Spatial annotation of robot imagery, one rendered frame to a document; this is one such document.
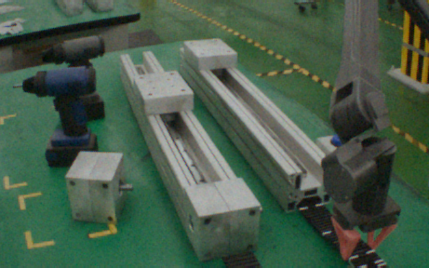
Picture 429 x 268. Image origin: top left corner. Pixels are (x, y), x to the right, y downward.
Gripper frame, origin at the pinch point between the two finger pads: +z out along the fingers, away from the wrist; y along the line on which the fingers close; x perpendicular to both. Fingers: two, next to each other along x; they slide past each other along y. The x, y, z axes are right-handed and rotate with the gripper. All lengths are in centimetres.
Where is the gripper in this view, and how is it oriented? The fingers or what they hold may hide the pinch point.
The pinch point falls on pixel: (357, 250)
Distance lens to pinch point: 84.9
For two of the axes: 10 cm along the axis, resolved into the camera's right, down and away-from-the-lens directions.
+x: 2.9, 4.2, -8.6
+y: -9.6, 1.3, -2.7
